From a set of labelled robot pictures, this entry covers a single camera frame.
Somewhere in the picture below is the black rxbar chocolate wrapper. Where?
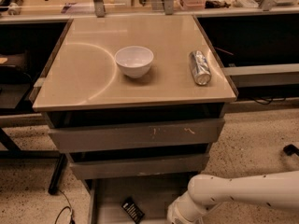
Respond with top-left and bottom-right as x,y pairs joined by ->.
121,197 -> 145,224

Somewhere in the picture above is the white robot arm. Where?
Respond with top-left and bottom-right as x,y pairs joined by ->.
167,171 -> 299,224

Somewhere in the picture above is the grey drawer cabinet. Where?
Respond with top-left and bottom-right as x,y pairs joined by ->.
32,14 -> 239,224

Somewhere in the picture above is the middle grey drawer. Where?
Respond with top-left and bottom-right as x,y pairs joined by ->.
66,154 -> 209,180

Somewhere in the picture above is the open bottom grey drawer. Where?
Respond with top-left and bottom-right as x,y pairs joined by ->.
88,173 -> 193,224

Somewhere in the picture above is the top grey drawer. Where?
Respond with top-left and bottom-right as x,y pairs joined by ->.
49,119 -> 224,153

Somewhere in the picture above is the white bowl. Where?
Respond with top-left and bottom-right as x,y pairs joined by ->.
114,46 -> 154,78

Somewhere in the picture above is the silver drink can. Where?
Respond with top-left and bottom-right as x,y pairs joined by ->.
189,50 -> 211,86

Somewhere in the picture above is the black desk leg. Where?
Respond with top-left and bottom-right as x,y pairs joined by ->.
48,154 -> 66,195

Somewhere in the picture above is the black caster wheel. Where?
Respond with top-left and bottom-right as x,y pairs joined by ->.
283,144 -> 299,156

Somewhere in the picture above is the black floor cable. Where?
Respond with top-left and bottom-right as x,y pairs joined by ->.
53,189 -> 77,224

